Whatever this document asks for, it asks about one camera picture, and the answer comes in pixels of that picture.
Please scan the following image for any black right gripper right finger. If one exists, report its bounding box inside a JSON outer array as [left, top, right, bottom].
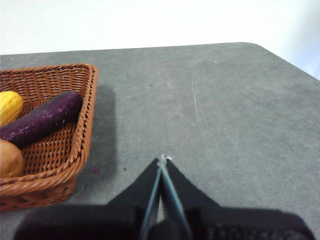
[[161, 157, 316, 240]]

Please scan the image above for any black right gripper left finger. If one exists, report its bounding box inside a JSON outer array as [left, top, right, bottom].
[[12, 157, 163, 240]]

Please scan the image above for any brown potato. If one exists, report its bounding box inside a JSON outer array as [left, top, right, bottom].
[[0, 138, 25, 179]]

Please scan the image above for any purple eggplant with green stem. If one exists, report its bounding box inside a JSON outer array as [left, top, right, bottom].
[[0, 90, 84, 150]]

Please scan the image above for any brown wicker basket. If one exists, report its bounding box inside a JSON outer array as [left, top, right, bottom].
[[0, 63, 99, 212]]

